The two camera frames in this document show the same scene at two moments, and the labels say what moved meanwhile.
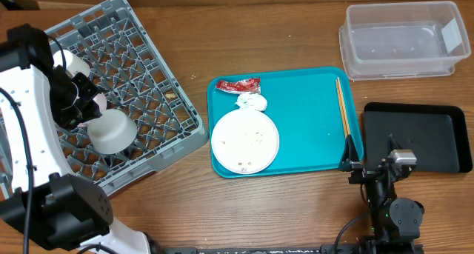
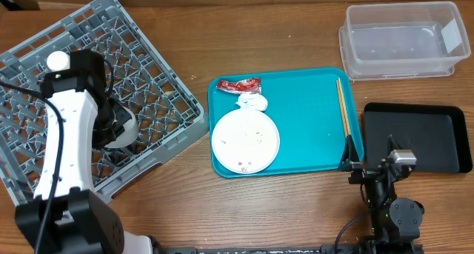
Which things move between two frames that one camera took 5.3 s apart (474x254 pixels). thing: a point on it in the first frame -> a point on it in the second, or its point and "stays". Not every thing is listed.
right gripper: [349, 159] stays
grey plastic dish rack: [129, 75] stays
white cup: [72, 64] stays
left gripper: [83, 95] -> [121, 118]
